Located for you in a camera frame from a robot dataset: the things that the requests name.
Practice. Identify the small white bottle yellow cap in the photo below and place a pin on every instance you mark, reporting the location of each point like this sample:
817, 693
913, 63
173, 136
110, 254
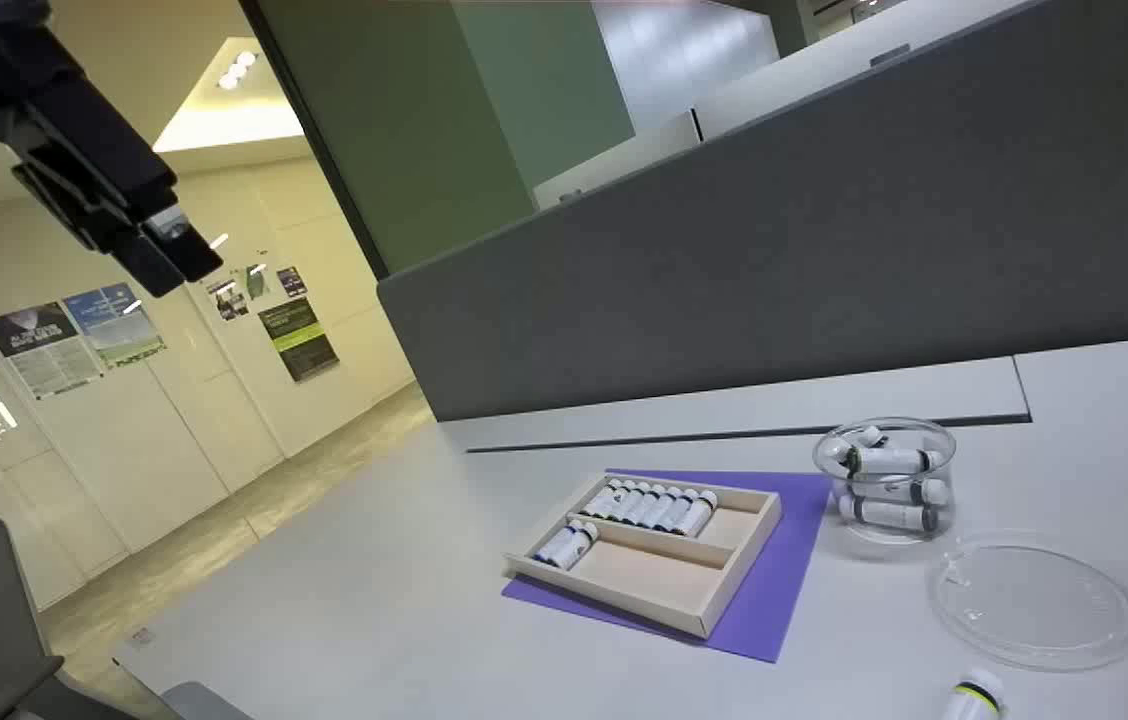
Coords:
979, 699

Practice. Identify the recessed ceiling light panel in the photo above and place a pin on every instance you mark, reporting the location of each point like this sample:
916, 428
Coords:
234, 101

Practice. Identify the small white vial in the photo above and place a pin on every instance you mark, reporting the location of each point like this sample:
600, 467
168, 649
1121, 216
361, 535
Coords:
635, 505
680, 512
651, 510
616, 505
698, 512
600, 503
552, 548
665, 510
573, 540

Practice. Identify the wooden compartment tray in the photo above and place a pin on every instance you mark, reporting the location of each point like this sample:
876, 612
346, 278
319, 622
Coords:
651, 582

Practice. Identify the long grey desk partition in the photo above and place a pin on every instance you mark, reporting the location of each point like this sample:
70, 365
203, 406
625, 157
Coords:
788, 224

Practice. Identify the purple paper mat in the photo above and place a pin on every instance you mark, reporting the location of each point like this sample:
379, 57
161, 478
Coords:
778, 584

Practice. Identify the white vial black cap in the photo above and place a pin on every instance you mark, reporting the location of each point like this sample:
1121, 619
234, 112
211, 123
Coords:
871, 435
886, 512
886, 463

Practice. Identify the blue and white wall poster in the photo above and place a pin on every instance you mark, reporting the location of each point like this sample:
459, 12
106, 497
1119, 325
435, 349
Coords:
115, 325

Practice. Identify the small wall notice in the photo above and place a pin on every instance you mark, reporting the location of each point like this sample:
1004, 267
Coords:
290, 282
256, 278
229, 297

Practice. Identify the dark and white wall poster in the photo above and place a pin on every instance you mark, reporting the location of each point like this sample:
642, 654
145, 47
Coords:
39, 347

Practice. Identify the dark green wall poster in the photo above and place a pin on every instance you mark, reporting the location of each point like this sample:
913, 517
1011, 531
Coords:
297, 341

